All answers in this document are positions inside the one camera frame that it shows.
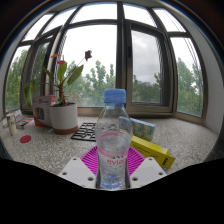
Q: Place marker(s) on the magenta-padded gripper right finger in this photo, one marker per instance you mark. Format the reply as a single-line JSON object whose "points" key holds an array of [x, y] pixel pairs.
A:
{"points": [[148, 171]]}

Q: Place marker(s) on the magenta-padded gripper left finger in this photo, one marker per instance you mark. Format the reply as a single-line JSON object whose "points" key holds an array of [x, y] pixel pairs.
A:
{"points": [[75, 171]]}

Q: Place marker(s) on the clear blue-capped water bottle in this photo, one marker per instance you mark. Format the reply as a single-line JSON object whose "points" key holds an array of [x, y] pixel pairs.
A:
{"points": [[112, 140]]}

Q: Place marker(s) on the long yellow box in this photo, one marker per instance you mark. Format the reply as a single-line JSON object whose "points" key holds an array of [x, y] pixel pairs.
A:
{"points": [[151, 150]]}

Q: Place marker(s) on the black lattice trivet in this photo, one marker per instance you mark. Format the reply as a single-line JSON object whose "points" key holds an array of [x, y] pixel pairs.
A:
{"points": [[85, 131]]}

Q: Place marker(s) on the light blue carton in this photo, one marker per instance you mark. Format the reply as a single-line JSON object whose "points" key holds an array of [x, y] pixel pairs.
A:
{"points": [[141, 128]]}

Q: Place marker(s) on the potted plant in white pot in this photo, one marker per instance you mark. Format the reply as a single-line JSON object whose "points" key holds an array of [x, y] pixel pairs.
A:
{"points": [[63, 118]]}

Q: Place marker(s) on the flat round red coaster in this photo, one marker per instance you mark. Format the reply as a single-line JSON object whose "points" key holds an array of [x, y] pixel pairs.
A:
{"points": [[25, 139]]}

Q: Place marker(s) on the red and white filament box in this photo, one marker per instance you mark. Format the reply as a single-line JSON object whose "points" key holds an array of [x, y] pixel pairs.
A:
{"points": [[41, 111]]}

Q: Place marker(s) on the dark box with coloured stripes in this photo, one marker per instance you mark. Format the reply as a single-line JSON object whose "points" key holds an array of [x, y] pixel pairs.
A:
{"points": [[25, 122]]}

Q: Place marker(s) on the brown-framed bay window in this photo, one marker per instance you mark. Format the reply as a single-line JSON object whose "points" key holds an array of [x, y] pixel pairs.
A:
{"points": [[121, 66]]}

